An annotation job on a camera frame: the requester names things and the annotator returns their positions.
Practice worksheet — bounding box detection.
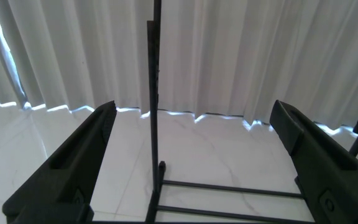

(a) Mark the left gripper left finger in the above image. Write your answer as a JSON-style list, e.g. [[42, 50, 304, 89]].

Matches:
[[1, 100, 118, 224]]

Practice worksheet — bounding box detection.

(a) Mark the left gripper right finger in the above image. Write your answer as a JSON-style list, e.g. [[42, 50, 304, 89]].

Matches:
[[268, 99, 358, 224]]

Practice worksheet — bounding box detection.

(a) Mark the black clothes rack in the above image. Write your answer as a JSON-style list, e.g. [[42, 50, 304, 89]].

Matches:
[[144, 0, 358, 224]]

